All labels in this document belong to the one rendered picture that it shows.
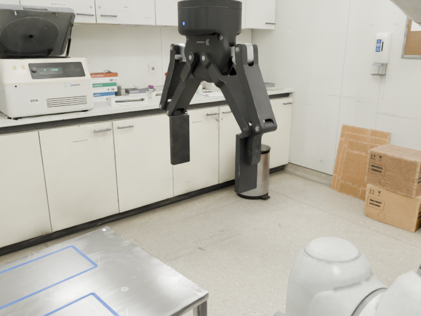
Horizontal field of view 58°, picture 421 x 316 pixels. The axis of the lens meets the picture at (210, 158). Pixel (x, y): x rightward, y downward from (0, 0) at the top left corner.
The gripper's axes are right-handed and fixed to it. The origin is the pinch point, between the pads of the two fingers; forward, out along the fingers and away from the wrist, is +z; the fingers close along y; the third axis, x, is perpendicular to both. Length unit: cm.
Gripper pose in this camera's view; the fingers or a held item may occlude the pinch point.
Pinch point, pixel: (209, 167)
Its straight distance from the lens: 49.4
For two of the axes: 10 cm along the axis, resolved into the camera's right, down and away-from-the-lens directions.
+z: 0.0, 9.6, 2.9
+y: -6.3, -2.3, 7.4
